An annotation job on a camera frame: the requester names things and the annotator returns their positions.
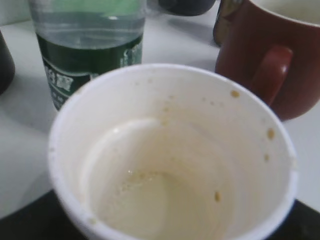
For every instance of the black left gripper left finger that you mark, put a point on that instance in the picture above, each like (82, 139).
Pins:
(43, 219)

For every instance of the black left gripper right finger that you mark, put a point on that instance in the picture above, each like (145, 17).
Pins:
(302, 223)

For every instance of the clear water bottle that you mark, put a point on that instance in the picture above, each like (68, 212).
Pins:
(80, 40)

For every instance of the yellow paper cup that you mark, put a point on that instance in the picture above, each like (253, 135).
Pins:
(171, 152)

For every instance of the red ceramic mug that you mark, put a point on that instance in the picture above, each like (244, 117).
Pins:
(273, 50)

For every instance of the brown coffee drink bottle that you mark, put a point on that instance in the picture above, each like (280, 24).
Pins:
(226, 12)

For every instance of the black ceramic mug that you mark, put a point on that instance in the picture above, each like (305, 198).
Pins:
(7, 66)

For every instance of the dark grey ceramic mug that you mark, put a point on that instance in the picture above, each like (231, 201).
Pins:
(187, 7)

